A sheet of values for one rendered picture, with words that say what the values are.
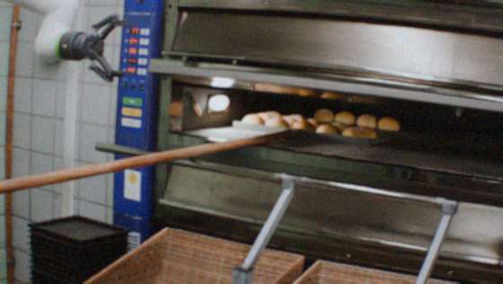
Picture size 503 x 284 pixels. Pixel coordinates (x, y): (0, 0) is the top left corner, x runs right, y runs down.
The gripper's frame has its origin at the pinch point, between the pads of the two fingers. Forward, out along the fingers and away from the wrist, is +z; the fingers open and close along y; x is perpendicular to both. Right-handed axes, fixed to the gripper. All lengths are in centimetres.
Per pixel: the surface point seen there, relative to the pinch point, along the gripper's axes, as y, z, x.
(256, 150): 32, 10, -55
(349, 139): 29, 26, -92
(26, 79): 17, -105, -55
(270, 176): 33, 38, -18
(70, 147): 42, -74, -53
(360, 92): 8, 53, -41
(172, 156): 29.7, 12.3, -6.9
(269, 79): 7.7, 21.8, -40.6
